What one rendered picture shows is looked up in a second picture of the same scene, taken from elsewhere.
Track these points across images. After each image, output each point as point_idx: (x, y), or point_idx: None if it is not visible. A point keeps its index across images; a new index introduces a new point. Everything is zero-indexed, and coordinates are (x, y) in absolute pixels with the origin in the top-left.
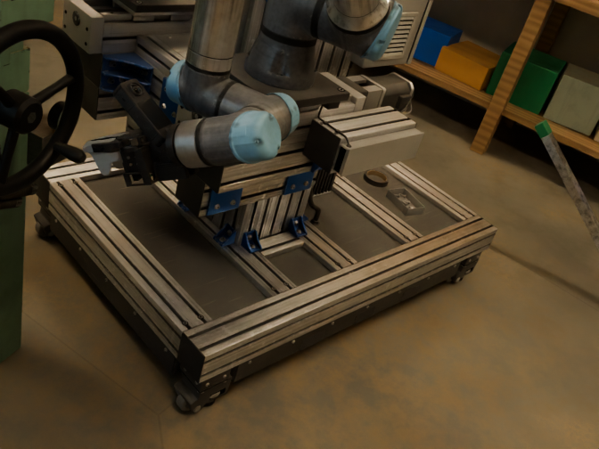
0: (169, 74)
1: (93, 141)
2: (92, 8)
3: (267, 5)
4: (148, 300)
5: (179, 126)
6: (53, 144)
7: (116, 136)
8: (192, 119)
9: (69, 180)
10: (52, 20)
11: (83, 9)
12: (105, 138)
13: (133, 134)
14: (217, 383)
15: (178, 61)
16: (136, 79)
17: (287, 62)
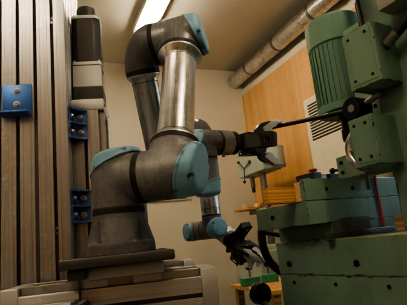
0: (225, 223)
1: (260, 254)
2: (197, 265)
3: (145, 208)
4: None
5: (234, 229)
6: (276, 262)
7: (251, 250)
8: (228, 227)
9: None
10: (258, 230)
11: (208, 264)
12: (254, 253)
13: (246, 241)
14: None
15: (220, 217)
16: (240, 223)
17: None
